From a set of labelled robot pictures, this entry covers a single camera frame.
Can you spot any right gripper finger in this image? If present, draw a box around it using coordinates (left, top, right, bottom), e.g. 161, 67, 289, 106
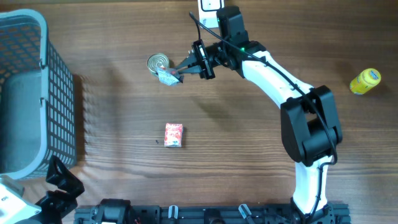
174, 54, 197, 70
178, 67, 201, 74

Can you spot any black red snack wrapper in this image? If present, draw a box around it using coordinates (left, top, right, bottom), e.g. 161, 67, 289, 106
156, 67, 184, 86

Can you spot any green labelled round container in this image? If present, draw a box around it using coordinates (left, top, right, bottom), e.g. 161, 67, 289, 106
147, 53, 170, 77

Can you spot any red white small carton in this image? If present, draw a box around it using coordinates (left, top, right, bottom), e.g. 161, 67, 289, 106
164, 123, 183, 147

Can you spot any yellow lidded small bottle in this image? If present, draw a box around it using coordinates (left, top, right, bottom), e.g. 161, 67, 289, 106
349, 68, 381, 95

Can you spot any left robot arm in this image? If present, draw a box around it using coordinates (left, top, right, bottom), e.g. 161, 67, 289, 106
19, 156, 131, 223

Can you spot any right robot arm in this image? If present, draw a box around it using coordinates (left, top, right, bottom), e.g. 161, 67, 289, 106
175, 6, 343, 223

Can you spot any white barcode scanner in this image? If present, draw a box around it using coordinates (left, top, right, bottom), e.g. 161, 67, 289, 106
198, 0, 224, 28

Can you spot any grey plastic mesh basket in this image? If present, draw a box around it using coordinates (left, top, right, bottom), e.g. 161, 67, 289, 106
1, 9, 77, 179

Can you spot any right black camera cable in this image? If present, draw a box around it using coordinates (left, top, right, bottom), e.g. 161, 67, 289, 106
188, 11, 339, 223

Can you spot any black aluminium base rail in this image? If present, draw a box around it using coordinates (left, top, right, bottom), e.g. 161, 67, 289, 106
74, 203, 351, 224

